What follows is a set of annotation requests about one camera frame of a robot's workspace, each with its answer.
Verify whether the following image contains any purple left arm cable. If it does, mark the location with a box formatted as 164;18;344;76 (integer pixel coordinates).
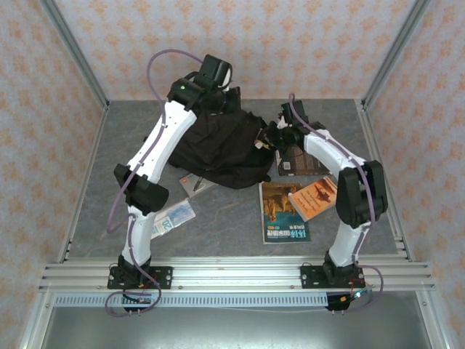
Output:
105;49;204;318

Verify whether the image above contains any aluminium mounting rail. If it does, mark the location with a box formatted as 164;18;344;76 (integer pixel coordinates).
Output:
38;256;437;292

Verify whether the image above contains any aluminium frame post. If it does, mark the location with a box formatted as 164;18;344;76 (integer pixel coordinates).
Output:
361;0;432;110
39;0;110;110

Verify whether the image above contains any black backpack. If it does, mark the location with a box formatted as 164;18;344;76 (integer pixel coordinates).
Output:
169;86;277;190

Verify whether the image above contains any grey metal lower shelf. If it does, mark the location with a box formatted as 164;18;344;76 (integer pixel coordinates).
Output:
20;290;455;349

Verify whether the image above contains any teal cave cover book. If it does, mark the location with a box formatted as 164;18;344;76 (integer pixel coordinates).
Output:
258;181;312;245

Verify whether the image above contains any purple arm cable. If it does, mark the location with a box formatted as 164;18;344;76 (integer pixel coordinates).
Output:
105;49;204;318
288;92;384;314

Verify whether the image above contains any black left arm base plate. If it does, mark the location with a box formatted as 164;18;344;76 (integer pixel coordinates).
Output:
107;266;174;290

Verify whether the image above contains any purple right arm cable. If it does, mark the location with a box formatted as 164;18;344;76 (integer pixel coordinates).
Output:
288;92;384;314

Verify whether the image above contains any clear blue ruler set pack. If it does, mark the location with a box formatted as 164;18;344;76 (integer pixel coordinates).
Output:
150;201;197;240

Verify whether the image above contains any black controller bracket with lights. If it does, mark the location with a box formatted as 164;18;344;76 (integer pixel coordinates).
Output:
325;289;373;316

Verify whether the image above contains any orange paperback book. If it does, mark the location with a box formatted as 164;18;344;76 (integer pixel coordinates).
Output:
288;176;339;222

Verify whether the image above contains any black paperback book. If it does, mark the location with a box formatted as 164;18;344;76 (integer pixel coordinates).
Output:
275;143;331;177

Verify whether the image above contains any aluminium side rail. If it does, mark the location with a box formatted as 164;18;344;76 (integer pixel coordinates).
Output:
57;107;108;262
357;100;415;262

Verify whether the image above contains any slotted grey cable duct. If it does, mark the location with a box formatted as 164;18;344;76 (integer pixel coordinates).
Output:
54;293;330;309

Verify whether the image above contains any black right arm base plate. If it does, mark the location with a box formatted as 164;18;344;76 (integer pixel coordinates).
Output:
300;264;365;290

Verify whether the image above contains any grey pen blister pack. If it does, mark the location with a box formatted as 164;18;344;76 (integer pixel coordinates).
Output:
179;173;219;198

